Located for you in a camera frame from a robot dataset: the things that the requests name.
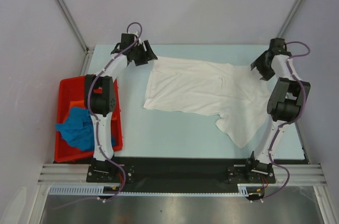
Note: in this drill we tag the white t shirt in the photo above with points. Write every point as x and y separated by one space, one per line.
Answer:
236 94

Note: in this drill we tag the red plastic bin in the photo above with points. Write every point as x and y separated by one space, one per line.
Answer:
72 89

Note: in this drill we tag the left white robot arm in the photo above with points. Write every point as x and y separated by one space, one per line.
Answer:
100 101

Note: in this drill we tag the aluminium frame rail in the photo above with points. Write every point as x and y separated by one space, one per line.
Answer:
63 174

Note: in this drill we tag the orange t shirt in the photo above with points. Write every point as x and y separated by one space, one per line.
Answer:
78 103

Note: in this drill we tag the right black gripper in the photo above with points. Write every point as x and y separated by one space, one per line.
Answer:
266 75

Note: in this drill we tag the blue t shirt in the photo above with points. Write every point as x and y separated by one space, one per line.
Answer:
77 130

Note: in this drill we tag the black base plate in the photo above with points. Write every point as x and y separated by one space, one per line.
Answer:
182 174

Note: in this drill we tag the white slotted cable duct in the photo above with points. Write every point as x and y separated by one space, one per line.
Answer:
238 190

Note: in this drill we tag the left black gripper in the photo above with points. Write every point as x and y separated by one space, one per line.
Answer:
148 55

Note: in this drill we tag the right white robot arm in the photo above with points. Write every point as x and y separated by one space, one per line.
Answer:
285 105

